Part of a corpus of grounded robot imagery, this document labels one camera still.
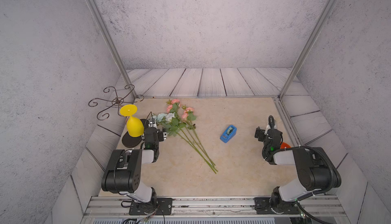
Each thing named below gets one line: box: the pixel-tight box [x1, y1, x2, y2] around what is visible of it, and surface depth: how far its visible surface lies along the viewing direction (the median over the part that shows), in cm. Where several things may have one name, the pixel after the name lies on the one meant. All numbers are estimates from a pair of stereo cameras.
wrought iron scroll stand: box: [88, 84, 145, 121], surface depth 77 cm
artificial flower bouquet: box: [153, 98, 218, 175], surface depth 104 cm
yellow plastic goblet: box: [119, 103, 145, 138], surface depth 76 cm
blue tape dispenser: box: [219, 124, 238, 144], surface depth 98 cm
